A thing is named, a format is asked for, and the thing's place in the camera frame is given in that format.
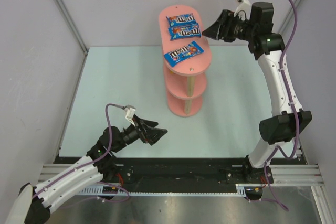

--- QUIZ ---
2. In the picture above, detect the blue white candy bar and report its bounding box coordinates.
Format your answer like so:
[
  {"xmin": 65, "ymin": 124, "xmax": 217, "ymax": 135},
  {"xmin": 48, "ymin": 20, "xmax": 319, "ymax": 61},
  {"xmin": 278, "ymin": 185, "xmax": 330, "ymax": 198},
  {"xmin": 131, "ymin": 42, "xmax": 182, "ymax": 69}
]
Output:
[{"xmin": 168, "ymin": 23, "xmax": 202, "ymax": 41}]

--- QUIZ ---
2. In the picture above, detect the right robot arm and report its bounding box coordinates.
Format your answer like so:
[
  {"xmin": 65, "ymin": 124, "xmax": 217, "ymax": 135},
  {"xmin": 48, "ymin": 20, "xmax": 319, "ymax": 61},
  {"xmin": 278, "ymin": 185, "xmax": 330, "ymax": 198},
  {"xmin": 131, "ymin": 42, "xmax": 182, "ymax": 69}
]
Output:
[{"xmin": 202, "ymin": 2, "xmax": 312, "ymax": 183}]

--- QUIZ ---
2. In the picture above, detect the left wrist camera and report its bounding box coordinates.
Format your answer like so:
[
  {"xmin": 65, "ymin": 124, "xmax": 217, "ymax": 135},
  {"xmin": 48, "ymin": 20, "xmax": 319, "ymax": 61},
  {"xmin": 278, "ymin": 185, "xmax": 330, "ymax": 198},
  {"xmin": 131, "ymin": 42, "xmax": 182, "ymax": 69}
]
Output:
[{"xmin": 123, "ymin": 105, "xmax": 136, "ymax": 126}]

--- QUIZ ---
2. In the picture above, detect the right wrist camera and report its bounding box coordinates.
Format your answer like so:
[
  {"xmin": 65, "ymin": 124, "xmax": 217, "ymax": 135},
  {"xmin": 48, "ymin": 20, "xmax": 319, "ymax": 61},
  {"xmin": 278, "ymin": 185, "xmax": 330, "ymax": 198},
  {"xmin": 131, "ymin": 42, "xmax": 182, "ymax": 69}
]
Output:
[{"xmin": 234, "ymin": 0, "xmax": 251, "ymax": 16}]

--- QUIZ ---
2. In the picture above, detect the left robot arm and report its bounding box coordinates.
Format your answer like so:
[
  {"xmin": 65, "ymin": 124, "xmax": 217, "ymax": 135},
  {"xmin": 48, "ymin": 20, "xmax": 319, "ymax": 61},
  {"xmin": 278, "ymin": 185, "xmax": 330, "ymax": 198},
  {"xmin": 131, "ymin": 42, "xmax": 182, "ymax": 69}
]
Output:
[{"xmin": 24, "ymin": 115, "xmax": 168, "ymax": 223}]

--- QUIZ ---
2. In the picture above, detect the blue M&M bag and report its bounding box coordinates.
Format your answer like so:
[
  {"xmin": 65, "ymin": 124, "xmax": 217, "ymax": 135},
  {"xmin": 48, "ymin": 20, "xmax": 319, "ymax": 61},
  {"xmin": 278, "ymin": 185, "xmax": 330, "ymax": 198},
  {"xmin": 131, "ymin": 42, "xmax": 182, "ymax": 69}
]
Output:
[
  {"xmin": 166, "ymin": 13, "xmax": 197, "ymax": 27},
  {"xmin": 163, "ymin": 41, "xmax": 204, "ymax": 67}
]

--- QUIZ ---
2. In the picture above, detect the slotted cable duct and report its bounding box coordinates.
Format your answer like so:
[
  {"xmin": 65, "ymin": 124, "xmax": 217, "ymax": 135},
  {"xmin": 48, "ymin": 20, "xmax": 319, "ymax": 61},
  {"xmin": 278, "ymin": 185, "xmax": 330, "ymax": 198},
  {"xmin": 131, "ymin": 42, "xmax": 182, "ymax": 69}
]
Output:
[{"xmin": 77, "ymin": 183, "xmax": 263, "ymax": 197}]

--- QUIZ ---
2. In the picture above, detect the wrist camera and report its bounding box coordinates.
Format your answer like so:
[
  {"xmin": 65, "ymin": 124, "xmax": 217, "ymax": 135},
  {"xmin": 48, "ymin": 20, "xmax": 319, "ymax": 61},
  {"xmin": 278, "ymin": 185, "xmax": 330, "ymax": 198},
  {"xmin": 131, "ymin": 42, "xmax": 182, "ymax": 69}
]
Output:
[
  {"xmin": 123, "ymin": 105, "xmax": 136, "ymax": 126},
  {"xmin": 234, "ymin": 0, "xmax": 251, "ymax": 16}
]

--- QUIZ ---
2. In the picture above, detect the pink tiered shelf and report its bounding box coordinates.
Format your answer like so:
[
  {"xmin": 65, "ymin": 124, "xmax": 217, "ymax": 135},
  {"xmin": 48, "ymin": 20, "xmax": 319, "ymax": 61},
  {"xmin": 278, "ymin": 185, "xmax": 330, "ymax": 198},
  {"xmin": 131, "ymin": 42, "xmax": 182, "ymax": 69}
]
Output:
[{"xmin": 159, "ymin": 5, "xmax": 212, "ymax": 117}]

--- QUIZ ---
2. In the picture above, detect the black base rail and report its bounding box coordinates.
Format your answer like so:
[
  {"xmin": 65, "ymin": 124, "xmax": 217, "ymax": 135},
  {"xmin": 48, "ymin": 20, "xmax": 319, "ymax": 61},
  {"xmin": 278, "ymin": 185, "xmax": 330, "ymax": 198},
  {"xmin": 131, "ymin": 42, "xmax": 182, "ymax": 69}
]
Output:
[{"xmin": 54, "ymin": 156, "xmax": 274, "ymax": 195}]

